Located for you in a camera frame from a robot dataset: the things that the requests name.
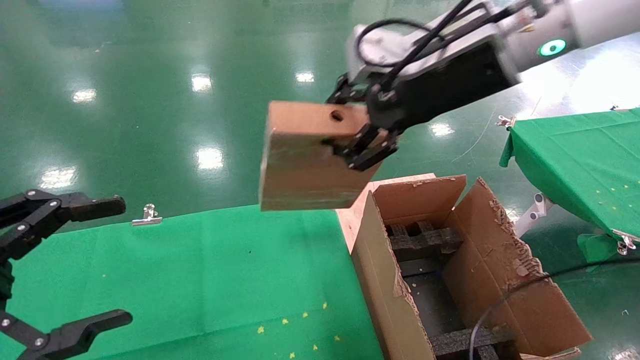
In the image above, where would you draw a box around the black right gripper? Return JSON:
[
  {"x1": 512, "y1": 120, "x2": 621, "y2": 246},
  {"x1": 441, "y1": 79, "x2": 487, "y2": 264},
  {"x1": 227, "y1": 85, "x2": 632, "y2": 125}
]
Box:
[{"x1": 321, "y1": 39, "x2": 518, "y2": 172}]

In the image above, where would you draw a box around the green tablecloth with yellow specks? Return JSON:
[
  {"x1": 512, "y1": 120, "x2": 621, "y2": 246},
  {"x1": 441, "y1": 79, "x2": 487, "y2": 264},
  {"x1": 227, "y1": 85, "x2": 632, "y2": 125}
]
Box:
[{"x1": 0, "y1": 204, "x2": 386, "y2": 360}]

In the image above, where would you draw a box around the green tablecloth on side table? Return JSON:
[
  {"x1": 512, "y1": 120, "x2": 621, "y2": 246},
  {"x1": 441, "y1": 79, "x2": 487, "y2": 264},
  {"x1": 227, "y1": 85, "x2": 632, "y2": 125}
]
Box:
[{"x1": 499, "y1": 107, "x2": 640, "y2": 263}]

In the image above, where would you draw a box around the small cardboard box with hole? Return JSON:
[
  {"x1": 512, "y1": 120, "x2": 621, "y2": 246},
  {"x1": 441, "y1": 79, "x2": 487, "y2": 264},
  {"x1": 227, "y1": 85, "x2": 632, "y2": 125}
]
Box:
[{"x1": 258, "y1": 100, "x2": 396, "y2": 212}]

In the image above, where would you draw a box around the large open cardboard carton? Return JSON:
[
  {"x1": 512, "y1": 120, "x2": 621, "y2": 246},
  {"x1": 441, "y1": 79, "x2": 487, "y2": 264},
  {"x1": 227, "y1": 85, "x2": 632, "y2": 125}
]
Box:
[{"x1": 350, "y1": 174, "x2": 593, "y2": 360}]

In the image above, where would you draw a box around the white table leg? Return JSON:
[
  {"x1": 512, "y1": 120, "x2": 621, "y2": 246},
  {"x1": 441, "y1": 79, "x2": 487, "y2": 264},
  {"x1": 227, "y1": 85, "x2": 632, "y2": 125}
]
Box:
[{"x1": 516, "y1": 193, "x2": 555, "y2": 238}]

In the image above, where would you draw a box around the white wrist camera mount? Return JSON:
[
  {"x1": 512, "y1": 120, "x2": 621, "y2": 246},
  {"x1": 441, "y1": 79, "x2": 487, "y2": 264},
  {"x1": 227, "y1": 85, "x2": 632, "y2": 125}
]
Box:
[{"x1": 348, "y1": 22, "x2": 441, "y2": 86}]

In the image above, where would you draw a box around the black hanging cable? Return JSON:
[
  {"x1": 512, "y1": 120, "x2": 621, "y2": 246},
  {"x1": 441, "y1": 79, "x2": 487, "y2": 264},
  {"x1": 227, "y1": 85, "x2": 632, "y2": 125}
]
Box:
[{"x1": 468, "y1": 260, "x2": 640, "y2": 360}]

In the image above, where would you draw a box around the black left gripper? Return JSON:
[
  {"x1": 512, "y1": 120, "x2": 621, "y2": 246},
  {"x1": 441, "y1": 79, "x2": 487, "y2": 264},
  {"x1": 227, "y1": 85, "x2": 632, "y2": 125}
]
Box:
[{"x1": 0, "y1": 189, "x2": 134, "y2": 360}]

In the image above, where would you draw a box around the black foam insert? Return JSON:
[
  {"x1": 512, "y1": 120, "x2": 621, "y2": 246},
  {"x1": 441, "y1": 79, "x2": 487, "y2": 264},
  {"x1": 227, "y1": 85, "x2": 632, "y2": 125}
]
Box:
[
  {"x1": 429, "y1": 326, "x2": 518, "y2": 360},
  {"x1": 386, "y1": 221, "x2": 465, "y2": 262}
]

